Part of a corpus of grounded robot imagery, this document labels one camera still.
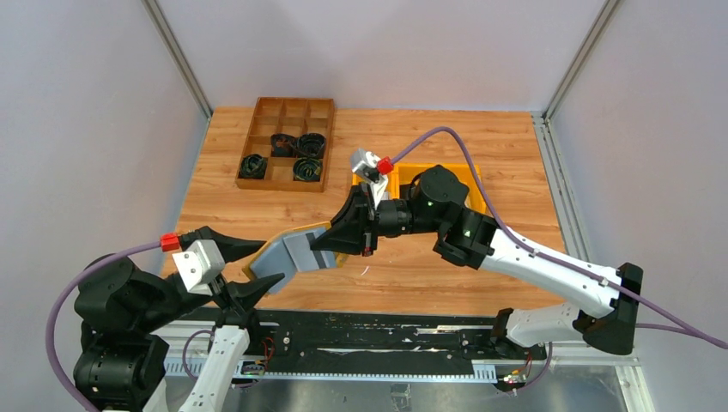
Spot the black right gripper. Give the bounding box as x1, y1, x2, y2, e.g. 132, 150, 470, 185
310, 183, 444, 259

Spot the grey striped credit card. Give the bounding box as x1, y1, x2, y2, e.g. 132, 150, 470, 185
283, 227, 337, 272

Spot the yellow leather card holder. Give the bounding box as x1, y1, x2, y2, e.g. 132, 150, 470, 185
241, 221, 351, 280

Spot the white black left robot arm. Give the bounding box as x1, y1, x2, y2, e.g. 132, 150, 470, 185
73, 251, 284, 411

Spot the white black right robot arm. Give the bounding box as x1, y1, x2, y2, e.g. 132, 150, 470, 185
310, 165, 643, 359

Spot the yellow middle plastic bin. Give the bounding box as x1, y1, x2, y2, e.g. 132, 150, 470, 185
391, 161, 434, 198

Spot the yellow right plastic bin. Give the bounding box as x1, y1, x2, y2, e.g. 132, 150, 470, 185
445, 163, 488, 214

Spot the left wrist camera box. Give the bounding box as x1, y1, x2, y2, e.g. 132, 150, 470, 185
172, 239, 226, 296

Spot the black cable coil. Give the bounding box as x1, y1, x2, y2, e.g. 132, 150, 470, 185
293, 158, 323, 183
295, 133, 327, 160
270, 133, 298, 158
239, 154, 269, 179

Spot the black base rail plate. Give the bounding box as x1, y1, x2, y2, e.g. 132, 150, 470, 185
245, 310, 547, 379

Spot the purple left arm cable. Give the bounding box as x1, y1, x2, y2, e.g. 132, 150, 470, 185
45, 233, 182, 412

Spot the aluminium frame rail right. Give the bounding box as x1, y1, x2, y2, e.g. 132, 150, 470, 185
531, 112, 591, 262

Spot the aluminium frame rail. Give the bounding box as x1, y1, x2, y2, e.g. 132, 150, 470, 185
531, 112, 591, 262
141, 0, 214, 120

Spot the aluminium frame rail left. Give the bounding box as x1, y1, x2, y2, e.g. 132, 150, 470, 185
141, 0, 214, 120

